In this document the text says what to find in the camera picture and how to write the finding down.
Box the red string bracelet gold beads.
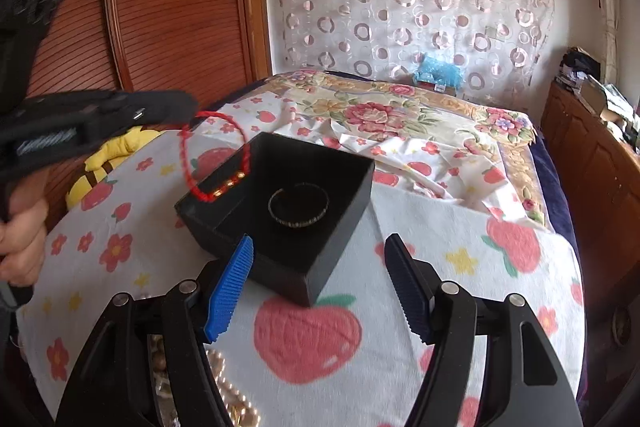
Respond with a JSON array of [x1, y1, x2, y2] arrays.
[[178, 109, 252, 203]]

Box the white pearl necklace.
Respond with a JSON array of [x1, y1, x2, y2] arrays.
[[207, 348, 262, 427]]

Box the black jewelry box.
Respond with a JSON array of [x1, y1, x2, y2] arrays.
[[175, 132, 374, 307]]

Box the person's left hand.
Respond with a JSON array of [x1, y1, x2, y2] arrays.
[[0, 169, 49, 287]]

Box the yellow plush toy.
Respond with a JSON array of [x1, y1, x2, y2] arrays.
[[65, 127, 160, 211]]

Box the brown wooden wardrobe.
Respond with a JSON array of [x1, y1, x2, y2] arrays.
[[24, 0, 274, 212]]

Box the thin gold bangle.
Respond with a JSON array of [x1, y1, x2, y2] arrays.
[[267, 183, 330, 229]]

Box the white fruit-print cloth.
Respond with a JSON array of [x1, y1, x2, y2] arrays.
[[17, 91, 585, 426]]

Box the dark blue bed sheet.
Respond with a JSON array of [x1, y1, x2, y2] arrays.
[[529, 141, 582, 258]]

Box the brown wooden side cabinet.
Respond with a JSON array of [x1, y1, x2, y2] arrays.
[[540, 82, 639, 306]]

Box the floral bed quilt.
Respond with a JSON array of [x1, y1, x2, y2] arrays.
[[262, 69, 550, 227]]

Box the blue plastic bag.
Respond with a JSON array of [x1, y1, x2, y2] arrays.
[[413, 54, 463, 91]]

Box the clutter on cabinet top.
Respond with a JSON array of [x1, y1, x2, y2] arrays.
[[555, 46, 639, 153]]

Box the beige window curtain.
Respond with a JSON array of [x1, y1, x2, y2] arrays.
[[579, 0, 624, 86]]

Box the brown wooden bead bracelet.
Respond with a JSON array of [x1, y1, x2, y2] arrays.
[[148, 335, 174, 427]]

